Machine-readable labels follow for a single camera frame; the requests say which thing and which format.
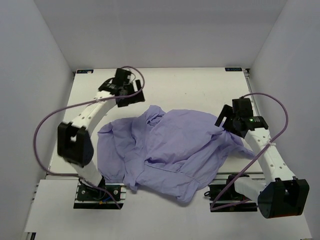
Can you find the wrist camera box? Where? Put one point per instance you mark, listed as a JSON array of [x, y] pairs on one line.
[[122, 77], [242, 107]]

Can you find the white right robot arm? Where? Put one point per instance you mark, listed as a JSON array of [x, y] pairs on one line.
[[283, 194]]

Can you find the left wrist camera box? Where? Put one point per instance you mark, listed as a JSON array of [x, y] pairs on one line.
[[122, 77]]

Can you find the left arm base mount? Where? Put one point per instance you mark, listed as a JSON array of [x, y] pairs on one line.
[[87, 197]]

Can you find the lilac zip jacket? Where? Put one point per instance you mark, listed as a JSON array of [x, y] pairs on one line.
[[174, 153]]

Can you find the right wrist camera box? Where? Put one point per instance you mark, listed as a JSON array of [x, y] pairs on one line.
[[242, 107]]

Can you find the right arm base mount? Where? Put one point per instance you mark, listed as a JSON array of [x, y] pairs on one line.
[[228, 197]]

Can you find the white front cover board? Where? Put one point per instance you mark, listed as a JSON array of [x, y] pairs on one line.
[[147, 216]]

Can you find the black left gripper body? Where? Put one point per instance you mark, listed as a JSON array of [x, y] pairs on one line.
[[138, 98]]

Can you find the dark left corner label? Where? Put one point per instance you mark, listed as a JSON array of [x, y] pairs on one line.
[[84, 71]]

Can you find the dark table corner label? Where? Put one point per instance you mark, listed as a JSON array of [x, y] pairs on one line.
[[233, 69]]

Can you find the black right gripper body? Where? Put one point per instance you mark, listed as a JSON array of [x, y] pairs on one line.
[[230, 125]]

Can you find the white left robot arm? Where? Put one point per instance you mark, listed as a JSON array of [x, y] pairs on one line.
[[74, 142]]

